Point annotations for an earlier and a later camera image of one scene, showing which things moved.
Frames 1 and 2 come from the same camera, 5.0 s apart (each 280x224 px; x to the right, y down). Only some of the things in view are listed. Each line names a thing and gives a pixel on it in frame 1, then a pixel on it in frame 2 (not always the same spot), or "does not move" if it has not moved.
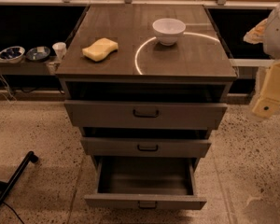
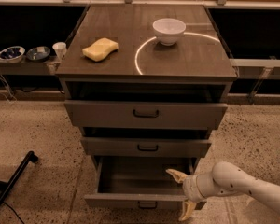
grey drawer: x=162 y=183 does not move
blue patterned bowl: x=13 y=54 does not move
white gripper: x=278 y=35 -> x=190 y=188
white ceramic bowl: x=169 y=30 does not move
